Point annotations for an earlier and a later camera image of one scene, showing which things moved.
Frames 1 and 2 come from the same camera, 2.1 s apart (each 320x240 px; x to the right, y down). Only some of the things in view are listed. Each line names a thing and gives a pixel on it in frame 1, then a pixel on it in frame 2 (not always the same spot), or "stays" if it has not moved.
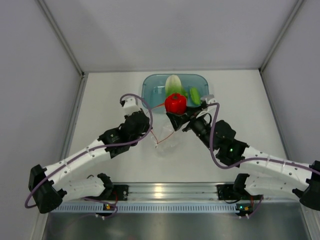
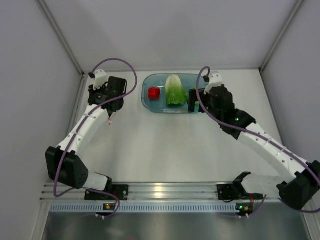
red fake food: x=176 y=103 -> x=154 y=93
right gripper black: x=179 y=120 -> x=191 y=101
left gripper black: x=146 y=126 -> x=92 y=91
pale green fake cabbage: x=173 y=85 stays
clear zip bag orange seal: x=165 y=139 -> x=110 y=118
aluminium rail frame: x=176 y=193 stays
